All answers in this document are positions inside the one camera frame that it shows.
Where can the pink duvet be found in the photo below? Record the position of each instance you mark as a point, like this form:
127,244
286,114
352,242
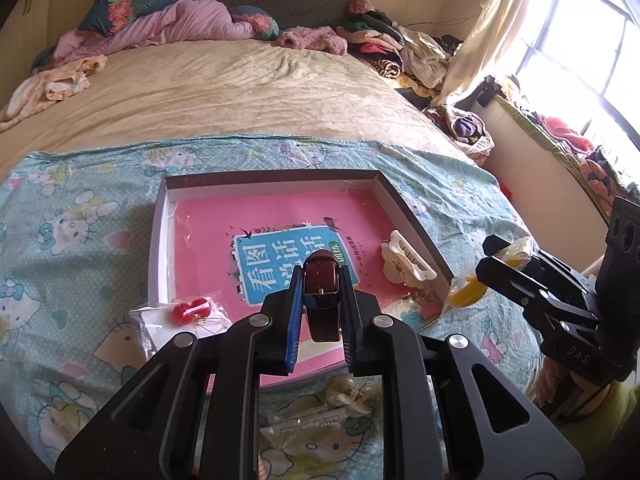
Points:
185,20

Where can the grey cardboard box tray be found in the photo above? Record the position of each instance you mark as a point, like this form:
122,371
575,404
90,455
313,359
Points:
280,274

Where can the beige bed sheet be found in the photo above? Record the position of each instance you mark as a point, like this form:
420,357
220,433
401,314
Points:
225,87

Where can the cream wardrobe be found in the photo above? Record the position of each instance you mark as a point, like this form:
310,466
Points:
23,36

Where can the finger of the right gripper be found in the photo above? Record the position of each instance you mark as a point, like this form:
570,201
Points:
546,272
542,309

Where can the green fleece sleeve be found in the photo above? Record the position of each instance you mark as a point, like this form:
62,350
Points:
592,434

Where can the pearl hair clip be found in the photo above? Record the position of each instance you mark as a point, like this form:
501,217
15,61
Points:
354,395

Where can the cream claw hair clip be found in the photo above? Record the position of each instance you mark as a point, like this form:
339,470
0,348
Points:
403,264

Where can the pink patterned garment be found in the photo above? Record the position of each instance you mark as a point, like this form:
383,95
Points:
41,91

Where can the Hello Kitty blue blanket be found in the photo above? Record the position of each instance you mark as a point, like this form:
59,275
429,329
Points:
87,237

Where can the floral dark blue pillow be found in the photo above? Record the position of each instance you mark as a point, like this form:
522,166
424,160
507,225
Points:
106,17

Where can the yellow hair clip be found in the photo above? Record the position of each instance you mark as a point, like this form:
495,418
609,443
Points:
502,260

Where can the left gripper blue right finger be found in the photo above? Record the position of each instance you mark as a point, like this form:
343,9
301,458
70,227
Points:
355,312

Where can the small blue box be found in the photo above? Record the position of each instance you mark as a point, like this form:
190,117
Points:
410,312

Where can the purple clothes heap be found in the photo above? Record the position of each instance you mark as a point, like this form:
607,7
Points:
465,129

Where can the mauve fluffy garment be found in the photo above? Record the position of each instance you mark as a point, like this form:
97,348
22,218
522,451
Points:
322,39

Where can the pile of clothes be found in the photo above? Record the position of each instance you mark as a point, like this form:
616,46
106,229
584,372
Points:
412,60

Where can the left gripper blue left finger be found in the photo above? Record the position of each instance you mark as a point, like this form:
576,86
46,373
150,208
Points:
279,346

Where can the cream curtain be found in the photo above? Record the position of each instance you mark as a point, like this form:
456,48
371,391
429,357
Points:
487,45

